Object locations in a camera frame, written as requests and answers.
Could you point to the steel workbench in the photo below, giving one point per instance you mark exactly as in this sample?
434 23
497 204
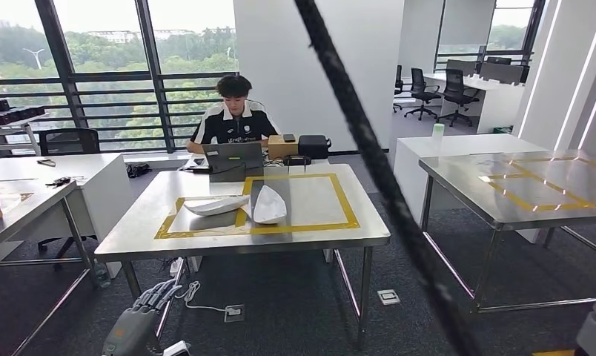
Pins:
465 186
33 196
308 201

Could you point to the black remote controller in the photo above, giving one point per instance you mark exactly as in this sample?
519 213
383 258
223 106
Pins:
297 160

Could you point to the small grey hand tool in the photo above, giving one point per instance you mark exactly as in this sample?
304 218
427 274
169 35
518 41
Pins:
46 162

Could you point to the white elongated curved shell part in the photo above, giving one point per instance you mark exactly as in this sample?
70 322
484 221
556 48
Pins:
214 205

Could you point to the white green cup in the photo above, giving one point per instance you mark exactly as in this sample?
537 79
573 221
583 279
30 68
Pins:
438 130

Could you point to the white pointed flat shell part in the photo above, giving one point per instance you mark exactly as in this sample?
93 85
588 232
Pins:
271 206

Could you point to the grey desk divider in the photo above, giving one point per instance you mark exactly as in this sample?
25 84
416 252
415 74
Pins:
460 68
502 73

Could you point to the seated person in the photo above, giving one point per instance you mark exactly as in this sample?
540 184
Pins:
234 125

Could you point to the black zipped carry case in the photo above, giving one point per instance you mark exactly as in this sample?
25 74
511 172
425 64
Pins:
313 147

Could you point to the black window frame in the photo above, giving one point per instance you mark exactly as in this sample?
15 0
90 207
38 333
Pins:
533 34
153 73

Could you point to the black phone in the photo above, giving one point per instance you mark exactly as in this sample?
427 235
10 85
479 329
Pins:
289 138

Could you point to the grey laptop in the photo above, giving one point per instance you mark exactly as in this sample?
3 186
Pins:
234 157

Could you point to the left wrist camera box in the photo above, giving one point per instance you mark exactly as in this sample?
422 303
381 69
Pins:
176 350

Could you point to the white office desk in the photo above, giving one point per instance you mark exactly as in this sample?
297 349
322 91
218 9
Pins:
499 105

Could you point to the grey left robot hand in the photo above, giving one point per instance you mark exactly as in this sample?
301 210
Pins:
131 331

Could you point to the black moulded tray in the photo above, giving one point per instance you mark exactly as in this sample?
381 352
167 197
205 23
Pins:
18 117

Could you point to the yellow tape marking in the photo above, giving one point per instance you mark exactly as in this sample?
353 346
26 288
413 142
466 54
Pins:
514 194

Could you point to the black office chair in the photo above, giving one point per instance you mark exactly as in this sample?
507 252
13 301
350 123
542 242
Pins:
69 142
455 91
398 86
418 88

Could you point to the silver floor socket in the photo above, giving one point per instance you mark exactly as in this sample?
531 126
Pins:
388 297
234 313

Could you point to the brown cardboard box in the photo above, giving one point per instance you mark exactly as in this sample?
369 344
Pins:
281 150

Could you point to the black gear pile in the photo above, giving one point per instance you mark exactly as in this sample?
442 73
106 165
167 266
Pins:
138 170

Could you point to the white side table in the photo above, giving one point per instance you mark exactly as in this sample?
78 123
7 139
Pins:
13 131

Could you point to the green plastic crate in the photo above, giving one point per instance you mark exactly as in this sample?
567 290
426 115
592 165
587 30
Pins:
503 130

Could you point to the bunch of keys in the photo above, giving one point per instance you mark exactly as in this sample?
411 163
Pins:
57 182

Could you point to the black power adapter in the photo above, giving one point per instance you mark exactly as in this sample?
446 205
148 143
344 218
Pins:
201 169

